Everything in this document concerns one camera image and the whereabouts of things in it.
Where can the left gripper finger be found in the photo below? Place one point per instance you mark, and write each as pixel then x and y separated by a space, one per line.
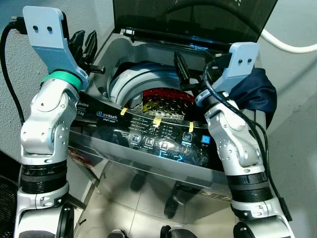
pixel 91 44
pixel 78 40

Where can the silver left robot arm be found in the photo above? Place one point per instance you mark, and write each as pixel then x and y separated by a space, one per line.
pixel 47 124

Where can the navy blue garment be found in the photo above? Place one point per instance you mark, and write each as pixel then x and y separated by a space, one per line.
pixel 257 91

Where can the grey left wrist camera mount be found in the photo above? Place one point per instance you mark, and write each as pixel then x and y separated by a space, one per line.
pixel 44 34

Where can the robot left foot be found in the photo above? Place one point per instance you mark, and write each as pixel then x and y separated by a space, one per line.
pixel 117 234

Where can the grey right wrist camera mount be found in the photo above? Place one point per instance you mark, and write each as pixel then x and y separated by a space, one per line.
pixel 242 59

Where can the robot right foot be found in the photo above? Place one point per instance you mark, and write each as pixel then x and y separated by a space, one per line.
pixel 172 232

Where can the grey top-load washing machine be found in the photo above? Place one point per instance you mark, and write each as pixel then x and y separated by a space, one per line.
pixel 148 163

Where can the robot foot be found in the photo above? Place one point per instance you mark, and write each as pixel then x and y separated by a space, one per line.
pixel 172 232
pixel 117 234

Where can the yellow tape strip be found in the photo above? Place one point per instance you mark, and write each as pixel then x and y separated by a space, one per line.
pixel 157 122
pixel 124 111
pixel 190 126

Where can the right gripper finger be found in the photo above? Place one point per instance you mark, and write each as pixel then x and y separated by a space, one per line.
pixel 182 69

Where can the black mesh fan guard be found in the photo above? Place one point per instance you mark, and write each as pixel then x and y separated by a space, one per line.
pixel 6 208

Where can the dark tinted washer lid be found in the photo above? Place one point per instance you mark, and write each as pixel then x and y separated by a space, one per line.
pixel 198 20

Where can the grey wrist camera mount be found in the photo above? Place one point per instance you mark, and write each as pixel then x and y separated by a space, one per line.
pixel 44 34
pixel 242 59

